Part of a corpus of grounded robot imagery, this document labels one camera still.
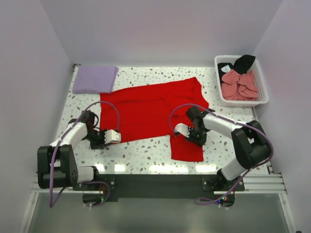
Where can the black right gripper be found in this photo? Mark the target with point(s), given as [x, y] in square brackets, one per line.
[201, 142]

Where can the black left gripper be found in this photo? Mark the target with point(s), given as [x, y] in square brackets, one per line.
[101, 145]

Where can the red t shirt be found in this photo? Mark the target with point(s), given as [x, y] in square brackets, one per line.
[153, 110]

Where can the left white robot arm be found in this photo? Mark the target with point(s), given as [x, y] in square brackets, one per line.
[59, 162]

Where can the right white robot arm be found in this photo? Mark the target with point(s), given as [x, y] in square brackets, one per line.
[251, 145]

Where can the folded lilac t shirt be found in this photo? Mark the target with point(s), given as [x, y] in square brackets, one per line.
[94, 79]

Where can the pink t shirt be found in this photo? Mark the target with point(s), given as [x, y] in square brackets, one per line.
[239, 87]

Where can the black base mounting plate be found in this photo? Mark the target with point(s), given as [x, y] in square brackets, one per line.
[109, 187]

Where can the black t shirt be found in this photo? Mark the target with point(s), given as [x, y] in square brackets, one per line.
[240, 64]

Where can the white plastic laundry basket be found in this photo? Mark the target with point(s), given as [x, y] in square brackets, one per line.
[259, 82]

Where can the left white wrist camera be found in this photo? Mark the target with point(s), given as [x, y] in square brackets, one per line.
[112, 137]

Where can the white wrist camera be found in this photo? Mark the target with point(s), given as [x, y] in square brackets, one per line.
[112, 137]
[182, 129]

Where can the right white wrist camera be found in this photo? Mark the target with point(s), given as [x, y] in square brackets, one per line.
[182, 129]

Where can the aluminium frame rail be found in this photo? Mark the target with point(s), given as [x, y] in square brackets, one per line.
[253, 184]

